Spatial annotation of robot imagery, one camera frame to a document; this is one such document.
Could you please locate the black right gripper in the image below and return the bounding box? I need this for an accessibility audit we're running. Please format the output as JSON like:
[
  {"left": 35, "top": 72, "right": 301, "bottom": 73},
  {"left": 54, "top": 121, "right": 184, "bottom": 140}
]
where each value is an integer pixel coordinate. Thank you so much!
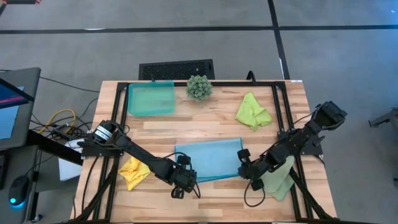
[{"left": 236, "top": 148, "right": 273, "bottom": 192}]

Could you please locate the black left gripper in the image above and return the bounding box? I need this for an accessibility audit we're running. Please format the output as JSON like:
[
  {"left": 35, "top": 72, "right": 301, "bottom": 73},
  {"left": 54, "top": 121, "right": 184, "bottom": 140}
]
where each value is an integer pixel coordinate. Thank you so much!
[{"left": 169, "top": 154, "right": 198, "bottom": 200}]

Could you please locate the blue microfiber towel teal edge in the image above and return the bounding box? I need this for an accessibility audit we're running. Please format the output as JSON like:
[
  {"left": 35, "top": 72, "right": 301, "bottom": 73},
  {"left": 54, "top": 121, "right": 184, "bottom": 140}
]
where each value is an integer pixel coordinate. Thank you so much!
[{"left": 174, "top": 137, "right": 244, "bottom": 184}]

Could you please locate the lime green microfiber towel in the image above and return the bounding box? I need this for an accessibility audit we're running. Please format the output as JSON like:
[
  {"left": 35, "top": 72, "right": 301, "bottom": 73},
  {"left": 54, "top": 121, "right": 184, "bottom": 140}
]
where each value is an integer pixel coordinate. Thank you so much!
[{"left": 234, "top": 91, "right": 273, "bottom": 131}]

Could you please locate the pale green microfiber towel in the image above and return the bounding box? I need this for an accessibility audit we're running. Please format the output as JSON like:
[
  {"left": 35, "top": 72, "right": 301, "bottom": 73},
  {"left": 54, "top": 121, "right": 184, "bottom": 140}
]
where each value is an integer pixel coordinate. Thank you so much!
[{"left": 259, "top": 154, "right": 296, "bottom": 202}]

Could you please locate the yellow microfiber towel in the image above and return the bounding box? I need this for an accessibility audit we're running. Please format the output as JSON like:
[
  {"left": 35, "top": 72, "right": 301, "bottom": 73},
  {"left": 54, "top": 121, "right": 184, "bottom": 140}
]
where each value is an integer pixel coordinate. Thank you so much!
[{"left": 118, "top": 156, "right": 152, "bottom": 192}]

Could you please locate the teal translucent plastic bin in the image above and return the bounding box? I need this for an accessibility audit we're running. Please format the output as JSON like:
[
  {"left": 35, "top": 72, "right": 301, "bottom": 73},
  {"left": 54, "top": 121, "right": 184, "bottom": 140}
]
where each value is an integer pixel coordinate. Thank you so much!
[{"left": 127, "top": 80, "right": 177, "bottom": 118}]

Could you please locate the artificial plant in grey pot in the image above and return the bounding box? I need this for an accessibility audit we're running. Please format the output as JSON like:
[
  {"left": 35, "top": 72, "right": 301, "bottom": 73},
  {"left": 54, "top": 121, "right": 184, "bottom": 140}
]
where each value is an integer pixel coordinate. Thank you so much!
[{"left": 185, "top": 74, "right": 215, "bottom": 103}]

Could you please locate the black perforated panel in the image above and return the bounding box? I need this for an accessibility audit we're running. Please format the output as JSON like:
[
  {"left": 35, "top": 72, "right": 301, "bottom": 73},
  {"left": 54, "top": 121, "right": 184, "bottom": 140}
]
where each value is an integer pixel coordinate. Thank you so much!
[{"left": 138, "top": 58, "right": 216, "bottom": 82}]

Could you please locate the white paper sheet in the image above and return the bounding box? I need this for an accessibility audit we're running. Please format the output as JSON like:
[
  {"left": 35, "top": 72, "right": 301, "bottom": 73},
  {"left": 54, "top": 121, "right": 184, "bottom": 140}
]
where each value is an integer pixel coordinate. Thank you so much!
[{"left": 58, "top": 138, "right": 83, "bottom": 182}]

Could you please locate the black desk edge bar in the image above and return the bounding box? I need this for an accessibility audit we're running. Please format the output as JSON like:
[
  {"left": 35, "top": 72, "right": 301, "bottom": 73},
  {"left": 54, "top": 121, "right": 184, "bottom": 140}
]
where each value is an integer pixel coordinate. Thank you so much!
[{"left": 26, "top": 129, "right": 83, "bottom": 166}]

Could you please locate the grey metal stand leg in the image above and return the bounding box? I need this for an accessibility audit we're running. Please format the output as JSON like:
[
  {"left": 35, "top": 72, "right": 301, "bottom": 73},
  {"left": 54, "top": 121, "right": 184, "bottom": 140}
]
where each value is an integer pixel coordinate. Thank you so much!
[{"left": 368, "top": 107, "right": 398, "bottom": 129}]

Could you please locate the black computer mouse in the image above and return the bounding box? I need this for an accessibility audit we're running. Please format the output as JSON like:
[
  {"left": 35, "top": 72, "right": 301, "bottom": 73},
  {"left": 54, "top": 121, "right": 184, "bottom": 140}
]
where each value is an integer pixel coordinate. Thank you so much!
[{"left": 7, "top": 174, "right": 30, "bottom": 207}]

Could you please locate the grey desk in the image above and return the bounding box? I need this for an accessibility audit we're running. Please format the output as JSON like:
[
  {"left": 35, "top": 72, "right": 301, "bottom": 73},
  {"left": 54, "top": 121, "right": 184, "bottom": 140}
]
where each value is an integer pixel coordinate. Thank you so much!
[{"left": 0, "top": 144, "right": 41, "bottom": 224}]

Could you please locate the grey framed operator screen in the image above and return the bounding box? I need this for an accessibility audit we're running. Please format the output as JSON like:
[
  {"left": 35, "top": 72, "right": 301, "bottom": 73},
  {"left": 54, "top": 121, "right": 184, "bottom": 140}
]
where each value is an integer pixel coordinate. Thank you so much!
[{"left": 0, "top": 67, "right": 42, "bottom": 152}]

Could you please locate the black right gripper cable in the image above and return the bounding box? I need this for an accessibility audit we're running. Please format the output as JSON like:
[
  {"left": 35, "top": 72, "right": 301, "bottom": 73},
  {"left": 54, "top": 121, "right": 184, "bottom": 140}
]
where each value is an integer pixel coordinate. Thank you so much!
[{"left": 243, "top": 179, "right": 267, "bottom": 208}]

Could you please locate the black aluminium table frame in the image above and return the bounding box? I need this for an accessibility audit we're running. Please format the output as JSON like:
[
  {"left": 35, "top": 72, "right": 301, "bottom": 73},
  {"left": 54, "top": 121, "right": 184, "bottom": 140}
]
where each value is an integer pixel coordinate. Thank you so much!
[{"left": 70, "top": 80, "right": 341, "bottom": 224}]

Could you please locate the yellow cable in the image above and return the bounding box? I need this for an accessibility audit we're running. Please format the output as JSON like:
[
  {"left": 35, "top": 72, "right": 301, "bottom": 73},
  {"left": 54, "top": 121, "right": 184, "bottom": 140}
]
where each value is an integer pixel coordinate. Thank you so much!
[{"left": 38, "top": 108, "right": 77, "bottom": 135}]

